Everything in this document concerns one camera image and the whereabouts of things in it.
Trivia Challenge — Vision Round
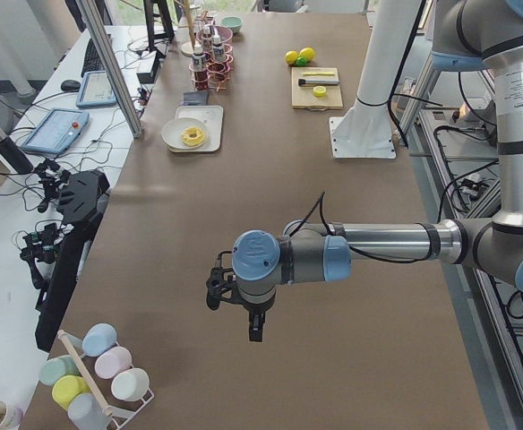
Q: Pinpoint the black keyboard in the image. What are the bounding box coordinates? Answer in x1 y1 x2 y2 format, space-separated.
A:
81 39 105 77

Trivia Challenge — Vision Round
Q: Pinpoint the mint green bowl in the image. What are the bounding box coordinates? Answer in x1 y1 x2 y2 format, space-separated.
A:
221 16 243 35

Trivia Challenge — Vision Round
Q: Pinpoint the pink bowl with ice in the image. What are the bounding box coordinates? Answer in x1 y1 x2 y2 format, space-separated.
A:
212 25 233 45

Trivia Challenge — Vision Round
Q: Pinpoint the wooden glass stand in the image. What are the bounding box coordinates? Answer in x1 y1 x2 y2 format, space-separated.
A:
174 0 208 57

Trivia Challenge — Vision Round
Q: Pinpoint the white round plate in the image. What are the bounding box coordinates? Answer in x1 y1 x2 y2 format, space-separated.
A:
161 117 210 151

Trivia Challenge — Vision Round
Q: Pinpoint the tea bottle rack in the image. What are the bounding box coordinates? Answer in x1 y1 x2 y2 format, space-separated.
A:
212 39 226 83
201 25 212 56

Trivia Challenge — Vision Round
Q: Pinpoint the tea bottle left rack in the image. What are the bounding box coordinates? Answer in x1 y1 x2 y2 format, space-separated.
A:
201 25 212 56

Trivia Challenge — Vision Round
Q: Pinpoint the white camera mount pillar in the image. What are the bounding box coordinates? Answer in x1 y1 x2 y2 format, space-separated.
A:
330 0 425 159

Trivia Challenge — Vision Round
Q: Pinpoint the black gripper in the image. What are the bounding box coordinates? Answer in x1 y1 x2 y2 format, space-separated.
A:
206 251 265 342

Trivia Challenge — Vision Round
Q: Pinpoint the white rectangular tray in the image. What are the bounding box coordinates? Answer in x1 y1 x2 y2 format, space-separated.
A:
161 105 223 153

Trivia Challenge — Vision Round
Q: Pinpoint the tea bottle lower rack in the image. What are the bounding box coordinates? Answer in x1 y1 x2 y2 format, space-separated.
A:
212 39 226 83

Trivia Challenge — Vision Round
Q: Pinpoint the blue cup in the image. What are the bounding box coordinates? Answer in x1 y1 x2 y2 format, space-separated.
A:
81 322 117 357

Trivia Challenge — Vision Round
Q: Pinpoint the yellow lemon half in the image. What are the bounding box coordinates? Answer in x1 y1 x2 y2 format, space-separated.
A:
312 85 327 98

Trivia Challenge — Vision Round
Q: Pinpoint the green cup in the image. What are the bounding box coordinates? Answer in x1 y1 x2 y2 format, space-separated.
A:
39 355 80 386

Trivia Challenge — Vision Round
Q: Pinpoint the yellow lemon near board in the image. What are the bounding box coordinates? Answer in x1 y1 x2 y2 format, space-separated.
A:
285 50 299 65

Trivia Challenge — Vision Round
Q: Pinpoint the yellow glazed donut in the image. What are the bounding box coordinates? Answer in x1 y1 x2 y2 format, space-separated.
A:
181 126 208 148

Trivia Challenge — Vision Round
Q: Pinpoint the grey cup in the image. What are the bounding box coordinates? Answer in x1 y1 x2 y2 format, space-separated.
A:
67 393 110 430

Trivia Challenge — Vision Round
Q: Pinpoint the blue teach pendant far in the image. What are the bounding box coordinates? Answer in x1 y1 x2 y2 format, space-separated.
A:
75 71 116 108

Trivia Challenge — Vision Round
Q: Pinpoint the grey folded cloth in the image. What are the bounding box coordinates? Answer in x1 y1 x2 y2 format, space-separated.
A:
182 90 209 106

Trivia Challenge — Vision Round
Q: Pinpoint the blue teach pendant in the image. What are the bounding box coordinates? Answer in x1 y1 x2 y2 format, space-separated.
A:
21 108 90 156
75 71 116 108

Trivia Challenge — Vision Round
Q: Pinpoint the yellow plastic knife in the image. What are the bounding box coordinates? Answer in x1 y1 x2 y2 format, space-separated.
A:
302 70 335 76

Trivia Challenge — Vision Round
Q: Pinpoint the steel muddler with black tip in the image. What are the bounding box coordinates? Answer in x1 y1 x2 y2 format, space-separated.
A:
297 78 339 87

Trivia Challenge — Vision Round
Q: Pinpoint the wooden cutting board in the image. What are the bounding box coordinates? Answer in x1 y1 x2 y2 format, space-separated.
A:
291 67 343 110

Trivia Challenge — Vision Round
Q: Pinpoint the green lime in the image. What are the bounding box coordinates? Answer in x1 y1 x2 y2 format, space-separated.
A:
296 56 308 67

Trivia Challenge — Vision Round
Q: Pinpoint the wooden cup rack rod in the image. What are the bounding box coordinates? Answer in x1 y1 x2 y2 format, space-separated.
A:
56 330 112 417

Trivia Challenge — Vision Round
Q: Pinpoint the black thermos bottle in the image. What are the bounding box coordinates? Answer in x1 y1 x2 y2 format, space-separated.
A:
0 127 34 175

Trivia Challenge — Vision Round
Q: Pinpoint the copper wire bottle rack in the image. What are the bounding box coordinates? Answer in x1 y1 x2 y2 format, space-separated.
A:
189 24 234 90

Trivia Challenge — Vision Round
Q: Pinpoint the pink cup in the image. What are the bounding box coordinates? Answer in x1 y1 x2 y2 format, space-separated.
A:
94 346 133 380

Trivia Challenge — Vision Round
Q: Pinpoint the aluminium frame post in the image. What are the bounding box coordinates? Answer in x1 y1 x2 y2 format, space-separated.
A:
77 0 143 139

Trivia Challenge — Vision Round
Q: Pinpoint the yellow lemon far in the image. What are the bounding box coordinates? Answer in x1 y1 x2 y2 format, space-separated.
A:
299 47 316 62

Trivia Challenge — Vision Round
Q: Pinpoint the black computer mouse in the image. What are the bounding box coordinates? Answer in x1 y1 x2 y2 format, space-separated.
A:
60 80 81 92

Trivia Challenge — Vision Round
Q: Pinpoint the yellow cup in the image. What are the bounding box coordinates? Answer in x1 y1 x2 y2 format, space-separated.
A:
51 375 90 410

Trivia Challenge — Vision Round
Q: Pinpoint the white wire cup rack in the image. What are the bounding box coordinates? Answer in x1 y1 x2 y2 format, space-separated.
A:
76 345 155 429

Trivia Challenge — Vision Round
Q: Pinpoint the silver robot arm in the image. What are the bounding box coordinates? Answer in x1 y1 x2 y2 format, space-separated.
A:
206 1 523 342

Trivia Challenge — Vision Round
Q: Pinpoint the blue teach pendant near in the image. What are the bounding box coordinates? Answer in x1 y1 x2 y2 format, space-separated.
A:
21 108 90 156

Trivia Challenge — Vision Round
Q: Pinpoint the cream cup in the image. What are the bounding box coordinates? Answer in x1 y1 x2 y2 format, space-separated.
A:
111 367 150 401

